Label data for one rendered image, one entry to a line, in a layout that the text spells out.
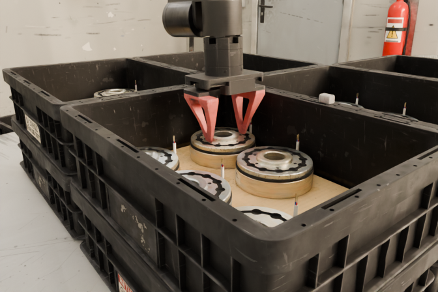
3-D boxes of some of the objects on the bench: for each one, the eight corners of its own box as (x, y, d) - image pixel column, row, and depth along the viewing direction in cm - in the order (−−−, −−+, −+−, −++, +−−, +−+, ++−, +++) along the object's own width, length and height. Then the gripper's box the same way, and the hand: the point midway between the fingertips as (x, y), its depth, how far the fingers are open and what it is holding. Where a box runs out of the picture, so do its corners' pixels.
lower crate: (226, 193, 76) (226, 136, 72) (75, 250, 58) (66, 179, 54) (135, 139, 105) (132, 98, 102) (17, 167, 88) (8, 117, 84)
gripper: (203, 38, 49) (208, 150, 53) (266, 33, 54) (266, 135, 59) (178, 37, 54) (185, 139, 59) (238, 32, 60) (240, 126, 64)
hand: (225, 131), depth 59 cm, fingers open, 6 cm apart
